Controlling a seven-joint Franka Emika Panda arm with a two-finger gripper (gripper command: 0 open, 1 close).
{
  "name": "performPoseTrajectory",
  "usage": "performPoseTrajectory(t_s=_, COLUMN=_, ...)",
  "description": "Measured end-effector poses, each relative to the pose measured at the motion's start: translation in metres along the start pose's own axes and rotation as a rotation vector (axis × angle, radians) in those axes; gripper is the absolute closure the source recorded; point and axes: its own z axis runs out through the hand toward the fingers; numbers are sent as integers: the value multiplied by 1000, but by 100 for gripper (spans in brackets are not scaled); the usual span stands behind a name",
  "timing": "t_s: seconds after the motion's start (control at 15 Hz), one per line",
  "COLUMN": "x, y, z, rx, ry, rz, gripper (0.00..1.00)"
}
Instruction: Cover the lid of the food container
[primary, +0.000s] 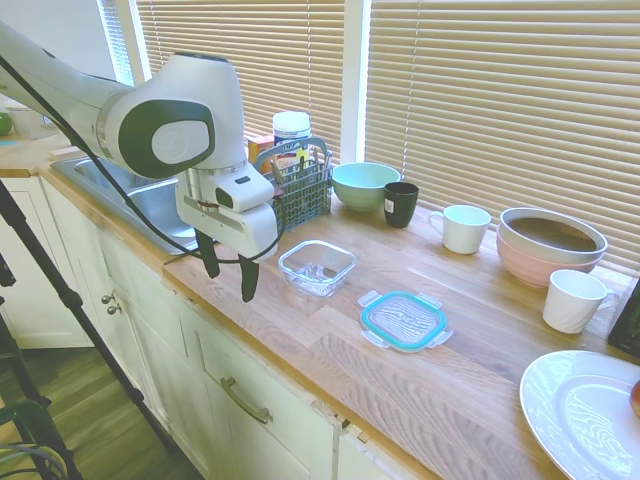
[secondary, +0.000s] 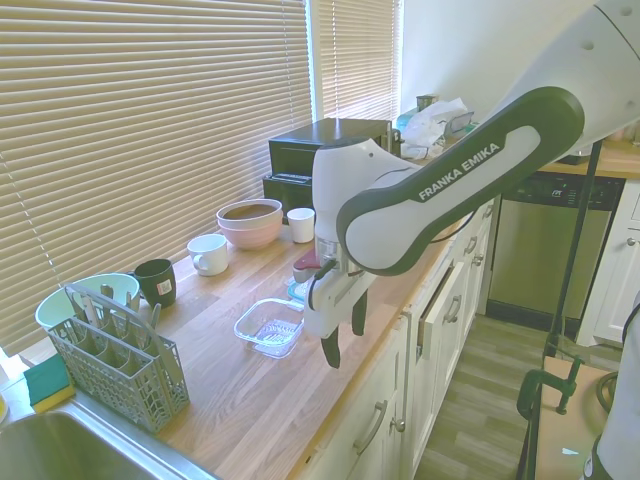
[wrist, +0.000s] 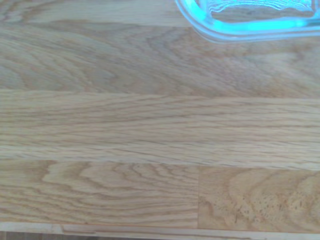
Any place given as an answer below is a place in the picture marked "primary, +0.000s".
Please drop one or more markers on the grey plastic cutlery basket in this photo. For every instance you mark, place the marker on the grey plastic cutlery basket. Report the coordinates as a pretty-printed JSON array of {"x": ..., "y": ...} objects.
[{"x": 305, "y": 200}]

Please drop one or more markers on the orange cardboard box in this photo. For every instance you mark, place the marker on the orange cardboard box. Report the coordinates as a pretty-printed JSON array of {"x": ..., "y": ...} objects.
[{"x": 260, "y": 147}]

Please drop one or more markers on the stainless steel sink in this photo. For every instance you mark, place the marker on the stainless steel sink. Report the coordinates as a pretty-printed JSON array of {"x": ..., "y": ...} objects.
[{"x": 145, "y": 200}]

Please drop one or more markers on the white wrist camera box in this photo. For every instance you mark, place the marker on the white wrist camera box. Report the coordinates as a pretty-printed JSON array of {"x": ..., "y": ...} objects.
[{"x": 245, "y": 190}]

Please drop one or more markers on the green apple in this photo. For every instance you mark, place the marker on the green apple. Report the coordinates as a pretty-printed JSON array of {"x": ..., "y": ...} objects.
[{"x": 4, "y": 124}]

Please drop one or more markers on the black camera tripod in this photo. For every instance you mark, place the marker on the black camera tripod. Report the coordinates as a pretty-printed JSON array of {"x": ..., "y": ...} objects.
[{"x": 71, "y": 297}]

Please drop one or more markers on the grey bowl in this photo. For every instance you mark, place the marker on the grey bowl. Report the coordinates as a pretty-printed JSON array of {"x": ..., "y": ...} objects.
[{"x": 550, "y": 227}]

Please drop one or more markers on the white dinner plate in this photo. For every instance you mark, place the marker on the white dinner plate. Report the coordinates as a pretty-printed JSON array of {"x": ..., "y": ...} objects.
[{"x": 575, "y": 415}]

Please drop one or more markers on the black cup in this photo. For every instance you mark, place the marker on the black cup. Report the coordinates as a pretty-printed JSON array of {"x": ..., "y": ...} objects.
[{"x": 400, "y": 207}]

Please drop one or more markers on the round metal cabinet knob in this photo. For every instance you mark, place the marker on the round metal cabinet knob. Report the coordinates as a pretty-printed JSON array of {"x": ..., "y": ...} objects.
[
  {"x": 114, "y": 309},
  {"x": 107, "y": 299}
]

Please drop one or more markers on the white mug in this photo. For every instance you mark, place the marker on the white mug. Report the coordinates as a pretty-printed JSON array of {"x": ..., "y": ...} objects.
[
  {"x": 570, "y": 305},
  {"x": 465, "y": 235}
]

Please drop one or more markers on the wide beige window blind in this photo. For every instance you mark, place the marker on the wide beige window blind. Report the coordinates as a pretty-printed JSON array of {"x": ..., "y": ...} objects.
[{"x": 500, "y": 100}]

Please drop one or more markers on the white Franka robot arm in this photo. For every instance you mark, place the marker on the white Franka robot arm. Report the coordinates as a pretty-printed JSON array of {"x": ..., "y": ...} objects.
[{"x": 190, "y": 100}]

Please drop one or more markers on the red apple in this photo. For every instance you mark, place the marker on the red apple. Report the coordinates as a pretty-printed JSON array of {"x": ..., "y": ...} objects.
[{"x": 636, "y": 400}]

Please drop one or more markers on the white lidded plastic container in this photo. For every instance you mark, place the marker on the white lidded plastic container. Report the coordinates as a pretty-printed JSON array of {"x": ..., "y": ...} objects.
[{"x": 25, "y": 125}]

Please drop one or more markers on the clear lid with teal rim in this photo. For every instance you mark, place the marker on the clear lid with teal rim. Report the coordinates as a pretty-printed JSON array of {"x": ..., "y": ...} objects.
[{"x": 402, "y": 322}]

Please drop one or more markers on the dark green clamp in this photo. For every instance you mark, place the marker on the dark green clamp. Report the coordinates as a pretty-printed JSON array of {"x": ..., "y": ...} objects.
[{"x": 25, "y": 415}]

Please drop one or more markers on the narrow white window blind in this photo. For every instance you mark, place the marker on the narrow white window blind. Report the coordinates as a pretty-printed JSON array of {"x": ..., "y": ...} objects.
[{"x": 117, "y": 40}]

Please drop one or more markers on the white wipes canister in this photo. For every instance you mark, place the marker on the white wipes canister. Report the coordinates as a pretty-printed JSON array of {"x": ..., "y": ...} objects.
[{"x": 291, "y": 130}]

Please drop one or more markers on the mint green bowl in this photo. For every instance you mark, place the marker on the mint green bowl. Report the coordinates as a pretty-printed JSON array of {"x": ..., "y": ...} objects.
[{"x": 360, "y": 195}]

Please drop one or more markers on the white kitchen cabinet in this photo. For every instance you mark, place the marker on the white kitchen cabinet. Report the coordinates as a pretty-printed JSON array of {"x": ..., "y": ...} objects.
[{"x": 165, "y": 350}]

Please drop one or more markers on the black countertop appliance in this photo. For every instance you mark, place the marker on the black countertop appliance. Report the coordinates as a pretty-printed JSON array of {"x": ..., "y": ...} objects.
[{"x": 627, "y": 330}]

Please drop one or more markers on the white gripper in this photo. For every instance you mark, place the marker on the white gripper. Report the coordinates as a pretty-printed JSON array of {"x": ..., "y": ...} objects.
[{"x": 250, "y": 230}]

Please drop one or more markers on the clear glass food container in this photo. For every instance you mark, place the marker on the clear glass food container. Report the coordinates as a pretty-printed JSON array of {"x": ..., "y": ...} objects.
[{"x": 317, "y": 272}]

